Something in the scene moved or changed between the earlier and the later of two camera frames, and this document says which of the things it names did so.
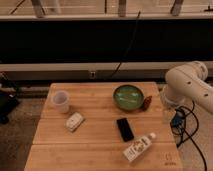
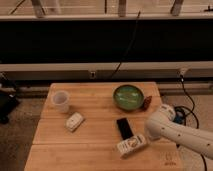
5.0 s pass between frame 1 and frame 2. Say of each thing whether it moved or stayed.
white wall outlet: stayed
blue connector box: stayed
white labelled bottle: moved
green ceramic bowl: stayed
